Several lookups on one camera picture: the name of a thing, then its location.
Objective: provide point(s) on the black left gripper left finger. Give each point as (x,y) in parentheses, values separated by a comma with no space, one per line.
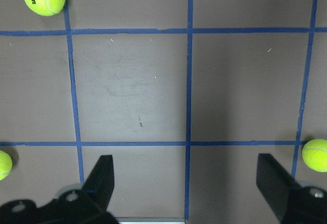
(99,185)

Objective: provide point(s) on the yellow Head tennis ball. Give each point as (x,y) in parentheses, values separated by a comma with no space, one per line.
(5,165)

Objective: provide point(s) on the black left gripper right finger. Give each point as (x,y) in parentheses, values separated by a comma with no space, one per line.
(275,185)

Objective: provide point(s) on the yellow tennis ball far left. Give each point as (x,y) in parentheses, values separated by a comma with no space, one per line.
(314,154)

